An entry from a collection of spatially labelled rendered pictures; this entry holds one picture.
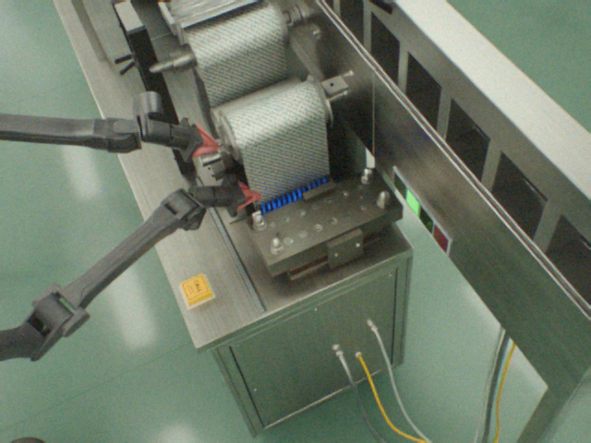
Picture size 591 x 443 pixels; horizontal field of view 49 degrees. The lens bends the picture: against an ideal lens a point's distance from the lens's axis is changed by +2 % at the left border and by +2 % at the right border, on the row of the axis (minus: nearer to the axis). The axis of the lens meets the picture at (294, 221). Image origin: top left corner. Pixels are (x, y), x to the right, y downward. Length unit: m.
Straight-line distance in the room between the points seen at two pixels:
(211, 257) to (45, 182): 1.82
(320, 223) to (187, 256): 0.42
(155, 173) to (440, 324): 1.32
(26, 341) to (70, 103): 2.56
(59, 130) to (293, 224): 0.63
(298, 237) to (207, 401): 1.13
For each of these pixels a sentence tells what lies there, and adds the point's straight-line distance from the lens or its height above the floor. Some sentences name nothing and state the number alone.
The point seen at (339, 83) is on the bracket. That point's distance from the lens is 1.68.
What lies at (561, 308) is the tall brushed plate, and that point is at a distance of 1.20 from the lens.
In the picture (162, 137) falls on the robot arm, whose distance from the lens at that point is 1.55.
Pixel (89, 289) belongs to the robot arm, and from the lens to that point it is 1.52.
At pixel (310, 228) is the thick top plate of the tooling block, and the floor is 1.03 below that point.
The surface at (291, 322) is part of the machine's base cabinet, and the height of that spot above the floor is 0.80.
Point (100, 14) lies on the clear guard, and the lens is 2.50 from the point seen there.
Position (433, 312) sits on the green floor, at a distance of 2.74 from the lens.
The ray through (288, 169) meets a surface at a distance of 1.71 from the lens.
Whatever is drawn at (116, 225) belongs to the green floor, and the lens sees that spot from 3.20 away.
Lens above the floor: 2.41
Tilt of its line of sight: 54 degrees down
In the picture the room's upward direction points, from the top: 10 degrees counter-clockwise
